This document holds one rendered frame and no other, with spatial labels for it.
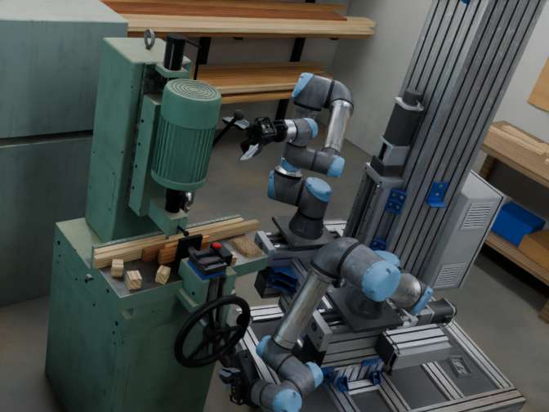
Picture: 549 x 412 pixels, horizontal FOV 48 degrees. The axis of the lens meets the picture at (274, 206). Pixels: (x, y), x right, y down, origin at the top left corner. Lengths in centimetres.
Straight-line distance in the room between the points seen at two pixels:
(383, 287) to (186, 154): 70
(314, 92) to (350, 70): 338
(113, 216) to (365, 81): 381
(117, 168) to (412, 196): 106
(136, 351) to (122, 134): 73
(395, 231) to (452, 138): 41
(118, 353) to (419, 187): 121
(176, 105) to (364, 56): 398
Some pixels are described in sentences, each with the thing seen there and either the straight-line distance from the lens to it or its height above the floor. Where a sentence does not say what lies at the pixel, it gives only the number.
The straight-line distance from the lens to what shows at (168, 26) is 401.
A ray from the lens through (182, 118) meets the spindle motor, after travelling 185.
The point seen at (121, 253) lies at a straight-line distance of 208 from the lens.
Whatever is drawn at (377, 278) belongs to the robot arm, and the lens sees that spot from 174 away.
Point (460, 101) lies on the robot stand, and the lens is 221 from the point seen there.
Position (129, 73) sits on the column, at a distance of 201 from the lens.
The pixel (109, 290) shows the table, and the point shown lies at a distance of 203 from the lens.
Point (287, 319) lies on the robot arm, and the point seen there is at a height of 98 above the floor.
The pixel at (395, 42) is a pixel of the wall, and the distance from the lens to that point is 549.
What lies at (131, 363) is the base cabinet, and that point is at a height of 58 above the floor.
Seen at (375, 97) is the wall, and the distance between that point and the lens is 563.
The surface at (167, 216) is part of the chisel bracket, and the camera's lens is 206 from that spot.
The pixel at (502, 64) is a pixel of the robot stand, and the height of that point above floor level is 174.
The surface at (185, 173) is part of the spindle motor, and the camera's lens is 193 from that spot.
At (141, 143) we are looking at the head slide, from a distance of 207.
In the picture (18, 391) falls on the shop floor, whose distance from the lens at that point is 291.
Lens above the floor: 218
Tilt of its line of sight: 30 degrees down
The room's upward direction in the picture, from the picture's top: 16 degrees clockwise
